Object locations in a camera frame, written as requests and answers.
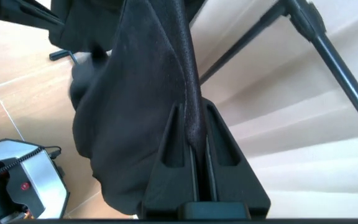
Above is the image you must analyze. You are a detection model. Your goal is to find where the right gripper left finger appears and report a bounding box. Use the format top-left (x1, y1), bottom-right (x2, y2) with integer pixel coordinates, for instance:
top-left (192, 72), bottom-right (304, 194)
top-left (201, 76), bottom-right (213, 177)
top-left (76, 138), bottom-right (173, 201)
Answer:
top-left (141, 101), bottom-right (200, 218)

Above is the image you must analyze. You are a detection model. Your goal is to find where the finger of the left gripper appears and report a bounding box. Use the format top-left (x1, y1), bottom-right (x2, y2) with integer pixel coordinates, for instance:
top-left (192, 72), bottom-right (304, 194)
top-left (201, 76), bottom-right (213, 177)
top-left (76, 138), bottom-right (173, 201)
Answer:
top-left (0, 0), bottom-right (65, 30)

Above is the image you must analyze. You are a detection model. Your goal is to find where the black clothes rack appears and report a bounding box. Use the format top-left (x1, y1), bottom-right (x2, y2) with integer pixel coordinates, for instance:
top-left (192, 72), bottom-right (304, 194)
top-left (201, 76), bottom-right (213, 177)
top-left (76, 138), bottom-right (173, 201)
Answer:
top-left (48, 0), bottom-right (358, 141)

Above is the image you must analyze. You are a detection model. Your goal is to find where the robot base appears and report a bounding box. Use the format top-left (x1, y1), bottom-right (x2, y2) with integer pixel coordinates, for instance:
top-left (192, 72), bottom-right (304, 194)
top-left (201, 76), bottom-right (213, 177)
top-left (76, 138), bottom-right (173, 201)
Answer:
top-left (0, 138), bottom-right (71, 220)

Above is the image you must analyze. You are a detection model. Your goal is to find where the black garment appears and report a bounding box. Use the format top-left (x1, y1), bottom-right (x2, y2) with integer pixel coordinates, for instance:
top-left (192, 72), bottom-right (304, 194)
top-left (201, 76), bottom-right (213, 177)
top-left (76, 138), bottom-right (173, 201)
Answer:
top-left (70, 0), bottom-right (208, 215)

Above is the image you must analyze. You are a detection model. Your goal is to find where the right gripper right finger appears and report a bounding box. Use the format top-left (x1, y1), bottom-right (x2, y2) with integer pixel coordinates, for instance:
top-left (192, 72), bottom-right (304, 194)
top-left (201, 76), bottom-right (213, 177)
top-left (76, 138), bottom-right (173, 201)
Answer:
top-left (202, 98), bottom-right (272, 218)

